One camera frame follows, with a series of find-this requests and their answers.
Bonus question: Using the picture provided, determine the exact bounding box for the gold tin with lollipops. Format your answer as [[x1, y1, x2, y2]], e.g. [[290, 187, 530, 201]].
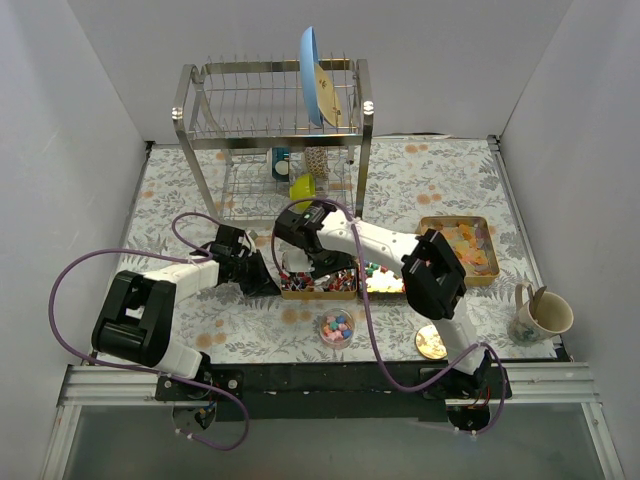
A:
[[279, 263, 359, 301]]

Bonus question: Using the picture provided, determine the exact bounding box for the black tin with star candies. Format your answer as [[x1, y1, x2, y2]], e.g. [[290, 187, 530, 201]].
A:
[[356, 261, 406, 300]]

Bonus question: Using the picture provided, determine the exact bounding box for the clear plastic jar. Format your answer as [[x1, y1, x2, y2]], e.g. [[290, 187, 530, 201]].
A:
[[317, 309, 355, 349]]

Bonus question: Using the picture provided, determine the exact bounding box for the gold tin with popsicle candies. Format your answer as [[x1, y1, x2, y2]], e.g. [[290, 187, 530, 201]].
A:
[[416, 216, 500, 287]]

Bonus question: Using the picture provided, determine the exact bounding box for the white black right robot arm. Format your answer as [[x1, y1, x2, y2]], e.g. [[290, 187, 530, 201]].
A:
[[273, 199, 492, 398]]

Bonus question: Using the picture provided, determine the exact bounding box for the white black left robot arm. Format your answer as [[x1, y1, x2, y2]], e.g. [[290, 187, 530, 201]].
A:
[[91, 225, 280, 400]]

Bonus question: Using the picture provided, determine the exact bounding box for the floral table mat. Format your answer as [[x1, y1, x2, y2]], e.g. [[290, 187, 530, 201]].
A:
[[120, 138, 555, 363]]

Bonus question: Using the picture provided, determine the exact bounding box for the green bowl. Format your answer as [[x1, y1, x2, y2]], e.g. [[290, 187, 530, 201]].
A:
[[289, 173, 316, 201]]

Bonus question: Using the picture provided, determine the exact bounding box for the patterned paper cup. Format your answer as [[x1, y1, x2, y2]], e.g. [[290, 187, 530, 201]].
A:
[[304, 146, 329, 179]]

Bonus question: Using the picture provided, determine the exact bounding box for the teal white cup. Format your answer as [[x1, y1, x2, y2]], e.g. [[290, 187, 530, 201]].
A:
[[271, 147, 290, 182]]

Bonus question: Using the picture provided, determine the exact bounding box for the gold jar lid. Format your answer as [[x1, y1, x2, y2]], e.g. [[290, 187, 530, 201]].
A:
[[415, 324, 447, 360]]

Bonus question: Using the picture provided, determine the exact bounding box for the stainless steel dish rack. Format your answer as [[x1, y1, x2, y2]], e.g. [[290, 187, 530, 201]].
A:
[[171, 57, 374, 227]]

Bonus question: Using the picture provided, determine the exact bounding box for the beige patterned plate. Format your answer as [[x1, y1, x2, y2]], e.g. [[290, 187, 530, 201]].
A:
[[314, 64, 343, 128]]

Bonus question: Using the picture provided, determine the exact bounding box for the blue plate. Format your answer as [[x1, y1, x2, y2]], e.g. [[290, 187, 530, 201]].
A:
[[299, 26, 323, 127]]

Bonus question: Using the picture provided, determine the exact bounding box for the beige paper cup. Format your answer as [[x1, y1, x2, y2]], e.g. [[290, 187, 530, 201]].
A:
[[507, 282, 574, 346]]

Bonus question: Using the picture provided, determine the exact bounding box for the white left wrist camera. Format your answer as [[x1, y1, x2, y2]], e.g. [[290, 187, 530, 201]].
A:
[[242, 229, 258, 253]]

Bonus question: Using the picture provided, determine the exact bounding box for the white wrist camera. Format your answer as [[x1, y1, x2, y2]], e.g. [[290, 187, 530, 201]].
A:
[[242, 229, 258, 253], [282, 250, 314, 274]]

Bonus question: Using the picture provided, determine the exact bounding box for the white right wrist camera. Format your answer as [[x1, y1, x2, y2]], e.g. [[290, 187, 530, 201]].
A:
[[282, 250, 314, 274]]

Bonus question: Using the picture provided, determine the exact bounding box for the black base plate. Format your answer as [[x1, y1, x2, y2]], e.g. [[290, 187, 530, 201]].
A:
[[153, 360, 516, 424]]

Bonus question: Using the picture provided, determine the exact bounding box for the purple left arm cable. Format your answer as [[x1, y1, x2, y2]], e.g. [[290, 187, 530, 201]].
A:
[[47, 211, 251, 450]]

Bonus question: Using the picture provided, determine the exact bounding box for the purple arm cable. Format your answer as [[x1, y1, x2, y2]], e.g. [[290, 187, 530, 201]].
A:
[[47, 211, 251, 450], [269, 197, 509, 435]]

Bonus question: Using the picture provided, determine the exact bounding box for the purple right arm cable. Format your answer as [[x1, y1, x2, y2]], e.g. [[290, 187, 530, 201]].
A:
[[269, 197, 509, 435]]

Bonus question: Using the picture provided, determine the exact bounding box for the aluminium frame rail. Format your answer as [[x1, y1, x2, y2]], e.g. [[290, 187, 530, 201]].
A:
[[42, 362, 624, 479]]

